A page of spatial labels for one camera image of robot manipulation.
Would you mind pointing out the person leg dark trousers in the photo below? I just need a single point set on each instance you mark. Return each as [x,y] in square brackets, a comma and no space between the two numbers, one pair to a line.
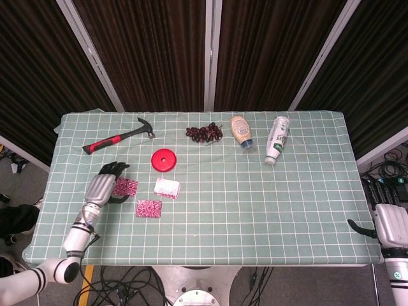
[16,220]

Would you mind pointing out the red black claw hammer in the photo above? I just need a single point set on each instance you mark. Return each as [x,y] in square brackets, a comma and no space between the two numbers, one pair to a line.
[105,143]

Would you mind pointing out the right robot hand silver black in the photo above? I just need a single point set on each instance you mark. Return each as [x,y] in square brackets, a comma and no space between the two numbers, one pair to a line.
[392,226]

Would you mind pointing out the beige squeeze sauce bottle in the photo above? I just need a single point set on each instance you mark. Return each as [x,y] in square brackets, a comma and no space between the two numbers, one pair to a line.
[241,130]

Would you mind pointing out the white partition base rail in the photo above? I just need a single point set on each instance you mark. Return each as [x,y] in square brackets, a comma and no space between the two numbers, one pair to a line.
[25,153]
[382,146]

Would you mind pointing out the white pink packet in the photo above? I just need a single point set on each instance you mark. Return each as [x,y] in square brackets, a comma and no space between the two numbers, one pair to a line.
[166,187]

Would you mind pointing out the pink patterned packet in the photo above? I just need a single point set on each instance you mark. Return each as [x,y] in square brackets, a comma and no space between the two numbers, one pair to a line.
[148,208]
[127,187]

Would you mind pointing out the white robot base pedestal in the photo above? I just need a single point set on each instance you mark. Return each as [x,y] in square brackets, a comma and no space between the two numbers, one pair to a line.
[194,283]

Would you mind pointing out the red round disc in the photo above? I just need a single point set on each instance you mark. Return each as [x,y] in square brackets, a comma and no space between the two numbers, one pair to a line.
[163,160]

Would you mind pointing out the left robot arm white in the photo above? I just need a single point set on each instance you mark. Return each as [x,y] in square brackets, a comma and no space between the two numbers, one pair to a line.
[78,236]

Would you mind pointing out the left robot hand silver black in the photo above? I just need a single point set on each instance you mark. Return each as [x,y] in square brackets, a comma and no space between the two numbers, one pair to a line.
[100,189]

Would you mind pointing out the dark red grape bunch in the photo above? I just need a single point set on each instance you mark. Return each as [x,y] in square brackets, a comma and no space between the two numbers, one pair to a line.
[204,134]

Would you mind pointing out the white partition post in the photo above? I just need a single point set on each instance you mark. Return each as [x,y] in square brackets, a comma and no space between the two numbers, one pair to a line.
[322,57]
[90,57]
[212,54]

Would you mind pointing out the dark brown curtain panel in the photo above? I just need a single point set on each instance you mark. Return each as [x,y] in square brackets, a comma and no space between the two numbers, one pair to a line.
[271,54]
[153,54]
[35,79]
[376,79]

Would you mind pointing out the green checked tablecloth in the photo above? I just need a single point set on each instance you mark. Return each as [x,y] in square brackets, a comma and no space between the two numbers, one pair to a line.
[239,216]

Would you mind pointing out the white green drink bottle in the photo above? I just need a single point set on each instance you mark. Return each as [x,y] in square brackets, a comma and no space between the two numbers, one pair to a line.
[278,140]

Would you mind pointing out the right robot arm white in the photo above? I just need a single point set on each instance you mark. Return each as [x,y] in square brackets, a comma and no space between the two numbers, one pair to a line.
[396,280]

